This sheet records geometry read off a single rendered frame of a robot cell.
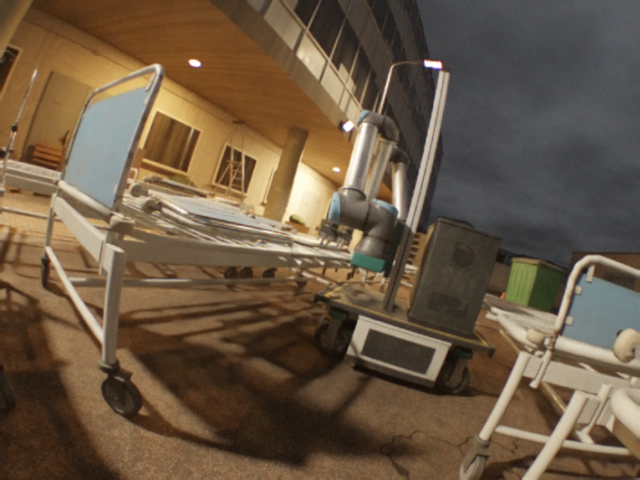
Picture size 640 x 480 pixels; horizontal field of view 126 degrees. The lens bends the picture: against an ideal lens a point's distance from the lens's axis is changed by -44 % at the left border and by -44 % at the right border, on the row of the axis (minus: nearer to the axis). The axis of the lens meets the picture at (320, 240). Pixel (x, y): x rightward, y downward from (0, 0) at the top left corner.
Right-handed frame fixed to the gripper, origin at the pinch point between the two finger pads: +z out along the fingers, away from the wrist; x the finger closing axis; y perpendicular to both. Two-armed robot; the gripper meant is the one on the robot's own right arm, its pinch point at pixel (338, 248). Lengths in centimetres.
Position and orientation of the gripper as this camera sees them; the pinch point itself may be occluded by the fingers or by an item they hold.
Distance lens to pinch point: 237.6
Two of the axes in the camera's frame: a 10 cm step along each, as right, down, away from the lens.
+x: 8.3, 4.6, -3.1
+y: -3.2, -0.7, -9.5
